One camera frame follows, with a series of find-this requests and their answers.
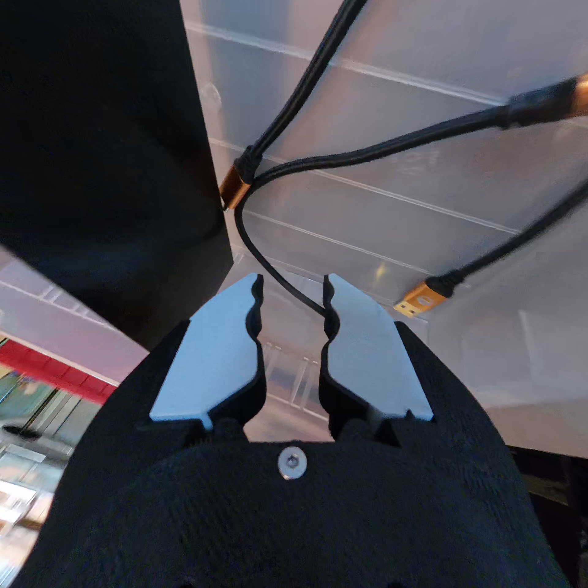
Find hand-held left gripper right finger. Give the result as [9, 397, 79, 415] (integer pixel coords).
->
[318, 272, 435, 429]

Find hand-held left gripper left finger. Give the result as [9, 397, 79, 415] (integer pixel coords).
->
[148, 272, 268, 431]

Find clear plastic bin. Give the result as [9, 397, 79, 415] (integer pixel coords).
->
[0, 0, 588, 460]

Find red ribbed bin white label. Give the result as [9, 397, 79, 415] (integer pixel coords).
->
[0, 339, 118, 406]

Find black bin divider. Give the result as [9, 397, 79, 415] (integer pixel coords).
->
[0, 0, 235, 352]

